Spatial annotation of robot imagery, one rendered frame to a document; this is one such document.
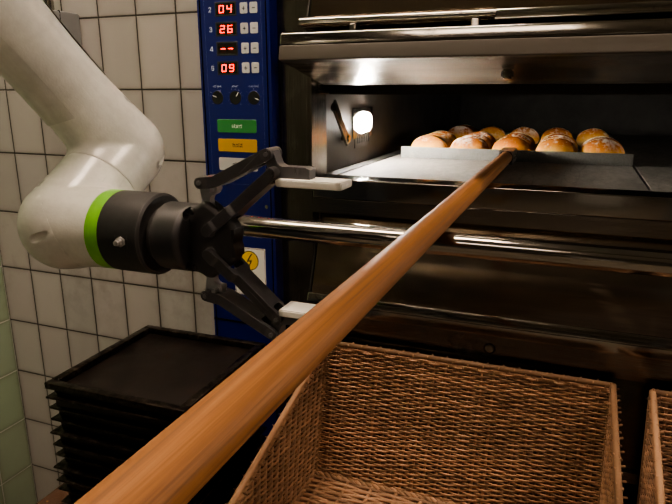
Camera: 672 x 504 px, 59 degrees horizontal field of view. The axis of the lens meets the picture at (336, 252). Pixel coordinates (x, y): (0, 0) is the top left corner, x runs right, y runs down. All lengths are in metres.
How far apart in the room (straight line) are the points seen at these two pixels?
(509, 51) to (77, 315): 1.21
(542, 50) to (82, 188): 0.64
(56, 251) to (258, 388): 0.47
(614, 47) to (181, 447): 0.81
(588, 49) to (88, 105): 0.66
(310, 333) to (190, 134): 1.00
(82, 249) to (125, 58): 0.77
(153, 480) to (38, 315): 1.53
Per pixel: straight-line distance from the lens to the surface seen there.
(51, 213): 0.74
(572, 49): 0.95
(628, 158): 1.55
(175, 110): 1.35
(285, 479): 1.17
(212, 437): 0.28
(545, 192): 1.10
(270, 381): 0.32
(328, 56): 1.02
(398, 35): 0.99
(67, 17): 1.48
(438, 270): 1.16
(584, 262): 0.74
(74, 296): 1.66
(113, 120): 0.79
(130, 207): 0.68
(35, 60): 0.77
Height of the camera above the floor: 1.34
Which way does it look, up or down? 15 degrees down
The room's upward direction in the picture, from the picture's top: straight up
